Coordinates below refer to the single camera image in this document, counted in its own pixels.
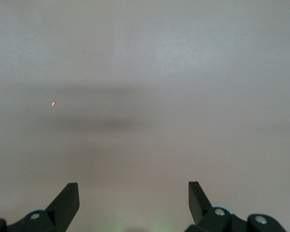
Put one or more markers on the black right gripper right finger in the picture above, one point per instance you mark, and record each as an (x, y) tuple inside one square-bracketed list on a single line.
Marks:
[(203, 215)]

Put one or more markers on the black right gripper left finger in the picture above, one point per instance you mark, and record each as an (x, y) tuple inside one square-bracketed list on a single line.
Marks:
[(62, 212)]

